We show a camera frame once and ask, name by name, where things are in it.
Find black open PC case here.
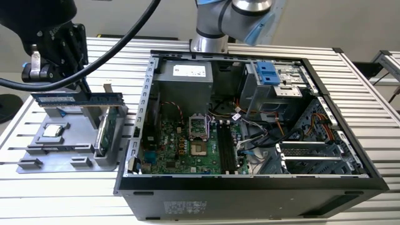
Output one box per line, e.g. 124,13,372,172
112,49,390,221

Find silver CPU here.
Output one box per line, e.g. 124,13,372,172
41,125,65,137

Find red orange yellow power wires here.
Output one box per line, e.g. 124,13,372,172
304,112,340,143

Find RAM stick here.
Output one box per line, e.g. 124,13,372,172
28,144,92,152
29,92,125,108

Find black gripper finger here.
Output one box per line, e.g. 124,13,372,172
60,23,93,104

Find grey parts rack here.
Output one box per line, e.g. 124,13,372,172
14,85,129,174

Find grey power supply unit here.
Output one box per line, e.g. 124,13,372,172
152,60,214,118

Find black round floor stand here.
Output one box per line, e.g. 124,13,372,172
0,93,22,124

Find CPU socket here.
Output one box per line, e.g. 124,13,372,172
189,140,209,157

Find metal optical drive cage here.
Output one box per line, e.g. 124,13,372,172
240,60,320,118

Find blue plastic drive latch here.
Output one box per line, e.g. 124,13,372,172
254,61,280,85

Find green motherboard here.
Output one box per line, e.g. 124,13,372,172
140,116,250,175

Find aluminium slat side table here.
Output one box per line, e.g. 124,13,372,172
368,49,400,86

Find metal socket cover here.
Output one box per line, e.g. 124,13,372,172
188,112,209,139

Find orange wire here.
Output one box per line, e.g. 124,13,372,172
273,112,285,136

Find RAM slot with white clips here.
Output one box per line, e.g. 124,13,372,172
226,120,238,174
220,120,230,174

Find twisted coloured fan wire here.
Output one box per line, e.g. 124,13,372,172
160,101,185,124

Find metal disk bay cage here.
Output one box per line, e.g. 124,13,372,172
258,140,366,176

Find green graphics card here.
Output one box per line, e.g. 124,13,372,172
94,83,122,157

